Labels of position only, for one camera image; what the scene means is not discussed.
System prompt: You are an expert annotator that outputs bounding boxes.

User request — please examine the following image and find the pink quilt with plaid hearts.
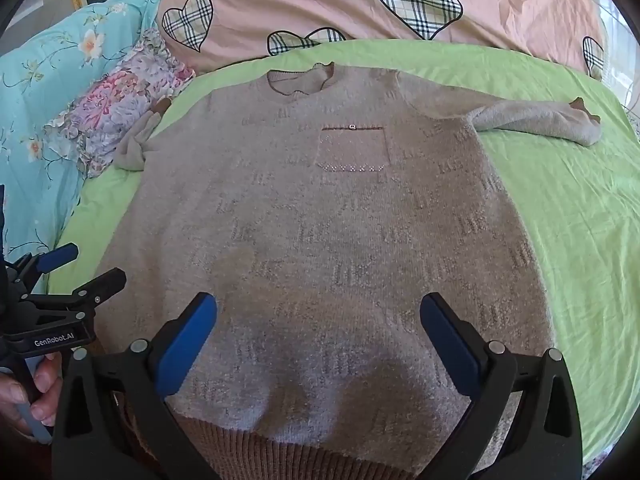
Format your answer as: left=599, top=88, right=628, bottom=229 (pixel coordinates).
left=157, top=0, right=606, bottom=81

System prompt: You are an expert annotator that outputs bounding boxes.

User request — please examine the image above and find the beige knitted sweater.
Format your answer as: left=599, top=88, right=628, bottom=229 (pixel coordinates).
left=95, top=62, right=603, bottom=480

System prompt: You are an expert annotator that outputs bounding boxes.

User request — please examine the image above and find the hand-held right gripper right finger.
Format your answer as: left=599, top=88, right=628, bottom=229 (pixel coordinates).
left=419, top=292, right=583, bottom=480

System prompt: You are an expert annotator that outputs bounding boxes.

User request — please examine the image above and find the pink purple floral pillow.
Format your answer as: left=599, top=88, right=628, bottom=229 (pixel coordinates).
left=45, top=27, right=196, bottom=178

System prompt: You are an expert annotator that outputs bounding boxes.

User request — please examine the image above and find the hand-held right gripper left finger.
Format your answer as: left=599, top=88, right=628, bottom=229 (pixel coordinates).
left=52, top=291, right=221, bottom=480

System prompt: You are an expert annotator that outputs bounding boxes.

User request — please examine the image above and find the green bed sheet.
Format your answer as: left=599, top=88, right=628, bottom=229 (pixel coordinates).
left=47, top=37, right=640, bottom=466

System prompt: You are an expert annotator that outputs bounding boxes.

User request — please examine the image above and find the teal floral blanket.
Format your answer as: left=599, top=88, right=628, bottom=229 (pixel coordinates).
left=0, top=0, right=176, bottom=271

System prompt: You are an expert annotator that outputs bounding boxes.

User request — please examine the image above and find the person's left hand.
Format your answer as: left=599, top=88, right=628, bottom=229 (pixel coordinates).
left=0, top=352, right=64, bottom=433

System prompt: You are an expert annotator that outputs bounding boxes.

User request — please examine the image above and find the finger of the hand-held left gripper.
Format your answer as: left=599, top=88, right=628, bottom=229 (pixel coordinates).
left=7, top=242, right=80, bottom=294
left=20, top=267, right=127, bottom=322

